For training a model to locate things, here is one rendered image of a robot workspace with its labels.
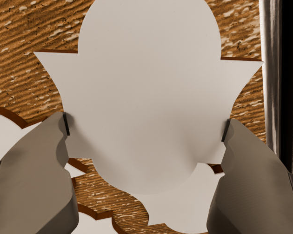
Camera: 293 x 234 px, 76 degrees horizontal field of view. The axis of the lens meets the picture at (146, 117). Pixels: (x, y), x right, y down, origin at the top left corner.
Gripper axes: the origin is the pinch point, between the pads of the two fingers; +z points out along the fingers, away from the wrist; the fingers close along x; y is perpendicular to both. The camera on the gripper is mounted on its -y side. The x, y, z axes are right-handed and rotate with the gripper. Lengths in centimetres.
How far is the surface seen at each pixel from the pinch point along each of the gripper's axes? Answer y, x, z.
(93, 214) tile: 18.6, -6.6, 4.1
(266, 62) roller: -2.2, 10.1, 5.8
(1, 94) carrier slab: 1.5, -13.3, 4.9
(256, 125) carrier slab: 3.2, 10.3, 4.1
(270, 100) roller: 1.4, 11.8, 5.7
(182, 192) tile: 12.2, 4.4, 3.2
